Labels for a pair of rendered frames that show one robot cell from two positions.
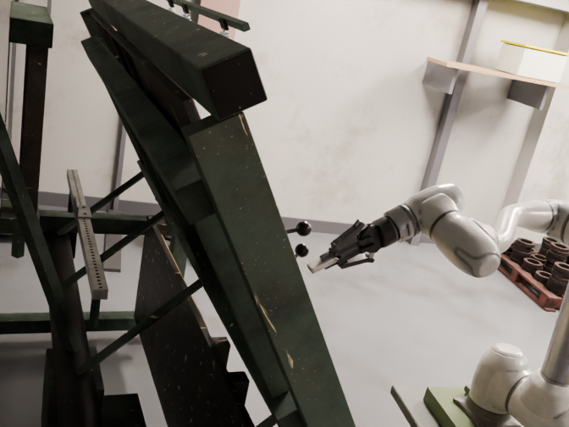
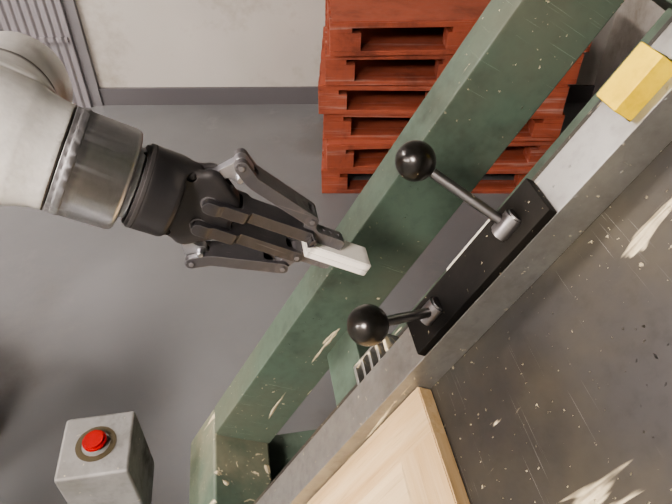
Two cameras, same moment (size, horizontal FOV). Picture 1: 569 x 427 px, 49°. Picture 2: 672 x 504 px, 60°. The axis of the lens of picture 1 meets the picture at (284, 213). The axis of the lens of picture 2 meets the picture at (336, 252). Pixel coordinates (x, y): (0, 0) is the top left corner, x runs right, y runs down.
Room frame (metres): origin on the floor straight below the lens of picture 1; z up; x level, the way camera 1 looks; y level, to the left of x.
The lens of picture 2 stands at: (1.88, 0.01, 1.83)
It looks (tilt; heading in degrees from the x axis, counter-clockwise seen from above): 41 degrees down; 196
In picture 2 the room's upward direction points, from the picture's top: straight up
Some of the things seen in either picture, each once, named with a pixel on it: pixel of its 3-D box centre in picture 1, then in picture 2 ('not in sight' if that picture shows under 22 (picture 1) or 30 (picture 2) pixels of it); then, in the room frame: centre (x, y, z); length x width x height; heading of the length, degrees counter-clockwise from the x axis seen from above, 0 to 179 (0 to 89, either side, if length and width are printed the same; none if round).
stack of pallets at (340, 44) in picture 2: not in sight; (434, 79); (-1.20, -0.34, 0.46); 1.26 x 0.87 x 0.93; 107
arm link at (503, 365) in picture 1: (501, 375); not in sight; (1.93, -0.86, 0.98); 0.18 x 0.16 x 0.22; 35
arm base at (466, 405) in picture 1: (484, 403); not in sight; (1.95, -0.85, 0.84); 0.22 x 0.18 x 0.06; 22
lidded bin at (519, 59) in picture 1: (531, 61); not in sight; (5.73, -1.84, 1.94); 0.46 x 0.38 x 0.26; 107
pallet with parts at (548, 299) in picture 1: (553, 265); not in sight; (5.54, -2.56, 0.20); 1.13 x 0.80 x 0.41; 17
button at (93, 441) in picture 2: not in sight; (95, 442); (1.47, -0.54, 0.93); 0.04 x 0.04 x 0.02
